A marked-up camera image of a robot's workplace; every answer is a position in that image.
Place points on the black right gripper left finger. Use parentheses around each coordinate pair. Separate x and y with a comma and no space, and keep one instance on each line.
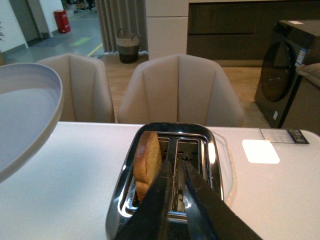
(150,222)

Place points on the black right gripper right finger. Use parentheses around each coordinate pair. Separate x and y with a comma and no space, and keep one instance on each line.
(208,217)

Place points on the brown bread slice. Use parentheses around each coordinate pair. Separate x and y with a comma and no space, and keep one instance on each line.
(146,163)

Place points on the grey round plate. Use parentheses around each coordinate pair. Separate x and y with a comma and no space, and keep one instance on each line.
(31,103)

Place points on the silver two-slot toaster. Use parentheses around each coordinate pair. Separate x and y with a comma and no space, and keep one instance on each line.
(206,151)

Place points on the table edge label sticker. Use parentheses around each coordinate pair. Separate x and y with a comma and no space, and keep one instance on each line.
(284,136)

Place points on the beige right chair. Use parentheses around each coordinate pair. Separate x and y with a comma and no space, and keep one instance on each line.
(181,88)

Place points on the beige chair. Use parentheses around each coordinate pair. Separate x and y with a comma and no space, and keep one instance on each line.
(87,96)
(181,88)

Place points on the dark washing machine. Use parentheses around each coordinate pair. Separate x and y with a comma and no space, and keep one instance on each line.
(293,43)

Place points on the beige left chair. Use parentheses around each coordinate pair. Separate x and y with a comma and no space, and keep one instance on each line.
(87,96)

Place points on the beige cloth on washer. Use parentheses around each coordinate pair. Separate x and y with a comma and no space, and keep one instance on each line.
(311,72)

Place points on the dark drawer counter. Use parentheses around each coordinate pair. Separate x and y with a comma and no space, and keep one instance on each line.
(241,31)

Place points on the white cabinet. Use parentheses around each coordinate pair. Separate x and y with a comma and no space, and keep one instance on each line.
(167,27)

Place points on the grey curtain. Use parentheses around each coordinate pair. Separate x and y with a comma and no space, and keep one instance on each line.
(129,15)

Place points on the woven basket with handles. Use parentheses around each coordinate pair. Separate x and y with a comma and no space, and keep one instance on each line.
(128,45)

